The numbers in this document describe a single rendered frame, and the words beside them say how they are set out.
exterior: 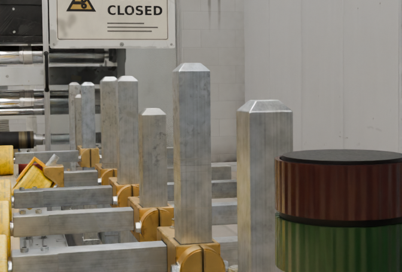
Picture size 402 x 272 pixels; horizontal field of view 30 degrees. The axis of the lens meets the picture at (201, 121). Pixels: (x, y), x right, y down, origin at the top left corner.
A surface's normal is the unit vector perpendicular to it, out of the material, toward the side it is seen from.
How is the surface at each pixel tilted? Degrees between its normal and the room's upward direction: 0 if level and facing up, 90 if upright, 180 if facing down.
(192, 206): 90
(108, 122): 90
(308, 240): 90
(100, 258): 90
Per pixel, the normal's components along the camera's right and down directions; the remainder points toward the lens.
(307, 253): -0.63, 0.05
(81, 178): 0.24, 0.05
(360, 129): -0.97, 0.03
